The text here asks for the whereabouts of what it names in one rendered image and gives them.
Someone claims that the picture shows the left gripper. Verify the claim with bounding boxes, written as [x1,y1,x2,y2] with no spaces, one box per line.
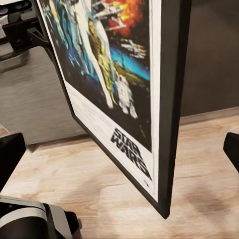
[3,12,50,53]

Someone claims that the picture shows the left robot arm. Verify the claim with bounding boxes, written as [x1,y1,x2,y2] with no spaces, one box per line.
[0,0,50,53]

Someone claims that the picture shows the poster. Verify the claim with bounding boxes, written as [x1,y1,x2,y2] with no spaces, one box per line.
[32,0,192,220]

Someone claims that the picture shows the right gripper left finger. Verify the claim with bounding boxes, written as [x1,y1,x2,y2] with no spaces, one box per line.
[0,132,27,192]

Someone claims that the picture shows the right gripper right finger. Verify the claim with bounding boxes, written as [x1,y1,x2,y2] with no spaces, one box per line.
[223,132,239,173]

